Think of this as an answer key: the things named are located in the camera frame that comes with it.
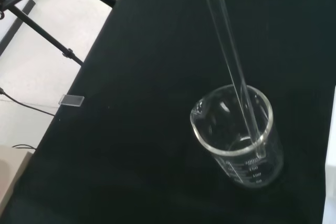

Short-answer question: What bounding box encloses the clear glass beaker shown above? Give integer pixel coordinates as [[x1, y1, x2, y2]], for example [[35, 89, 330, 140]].
[[189, 84, 286, 189]]

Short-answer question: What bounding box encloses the white test tube rack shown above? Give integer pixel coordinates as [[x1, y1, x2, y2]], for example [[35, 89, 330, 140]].
[[324, 82, 336, 224]]

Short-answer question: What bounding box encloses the black tripod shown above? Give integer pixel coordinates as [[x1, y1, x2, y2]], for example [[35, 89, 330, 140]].
[[0, 0, 118, 66]]

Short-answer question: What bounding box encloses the black cloth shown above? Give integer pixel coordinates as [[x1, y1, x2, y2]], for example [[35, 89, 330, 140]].
[[0, 0, 336, 224]]

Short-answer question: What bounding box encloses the beige box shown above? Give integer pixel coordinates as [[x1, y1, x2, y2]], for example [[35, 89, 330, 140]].
[[0, 145, 34, 198]]

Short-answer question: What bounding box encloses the thin black cable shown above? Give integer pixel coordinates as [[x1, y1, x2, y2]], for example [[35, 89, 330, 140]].
[[0, 87, 56, 116]]

